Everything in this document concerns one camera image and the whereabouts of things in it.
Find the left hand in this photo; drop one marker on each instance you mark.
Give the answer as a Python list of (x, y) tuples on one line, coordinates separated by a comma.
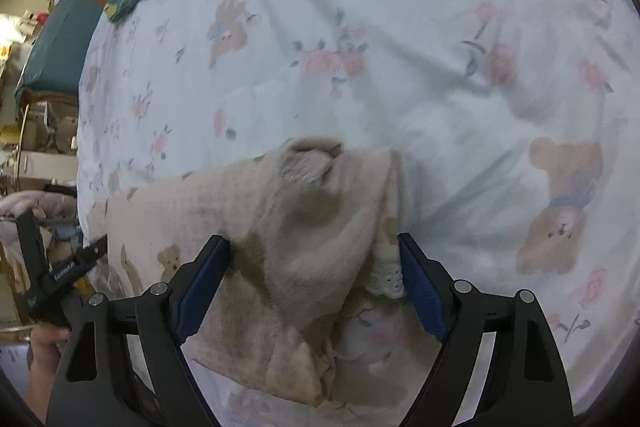
[(44, 340)]

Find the pink clothes pile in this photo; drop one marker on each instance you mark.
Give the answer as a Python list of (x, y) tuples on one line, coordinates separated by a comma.
[(44, 205)]

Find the white floral bed sheet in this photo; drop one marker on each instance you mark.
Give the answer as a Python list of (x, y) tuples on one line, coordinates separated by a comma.
[(516, 128)]

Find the cluttered storage shelf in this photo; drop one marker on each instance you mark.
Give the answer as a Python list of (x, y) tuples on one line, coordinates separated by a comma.
[(38, 108)]

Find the pink bear print pants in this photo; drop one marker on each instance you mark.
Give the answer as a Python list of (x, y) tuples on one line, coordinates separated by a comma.
[(309, 224)]

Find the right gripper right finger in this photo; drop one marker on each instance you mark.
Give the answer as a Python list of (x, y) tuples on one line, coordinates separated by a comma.
[(427, 285)]

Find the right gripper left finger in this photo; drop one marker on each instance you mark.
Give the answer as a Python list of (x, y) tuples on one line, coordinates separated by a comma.
[(194, 286)]

